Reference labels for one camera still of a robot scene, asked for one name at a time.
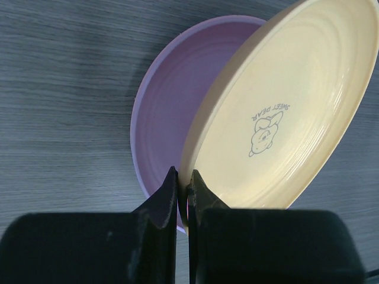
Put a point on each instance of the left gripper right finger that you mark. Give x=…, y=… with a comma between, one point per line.
x=229, y=245

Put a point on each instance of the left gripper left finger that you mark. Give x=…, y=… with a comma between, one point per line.
x=88, y=247

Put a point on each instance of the yellow plate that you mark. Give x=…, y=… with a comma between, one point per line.
x=278, y=109

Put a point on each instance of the purple plate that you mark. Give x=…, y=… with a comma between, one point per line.
x=174, y=87

